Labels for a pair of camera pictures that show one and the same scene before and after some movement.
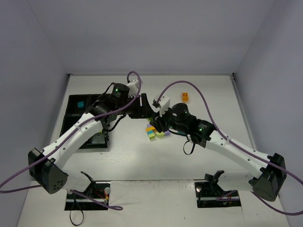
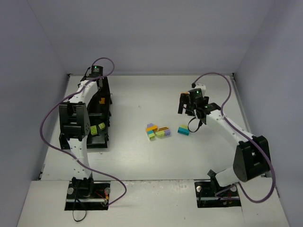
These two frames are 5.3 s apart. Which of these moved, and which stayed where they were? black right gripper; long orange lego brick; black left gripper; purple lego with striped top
Moved: black left gripper; black right gripper
Stayed: purple lego with striped top; long orange lego brick
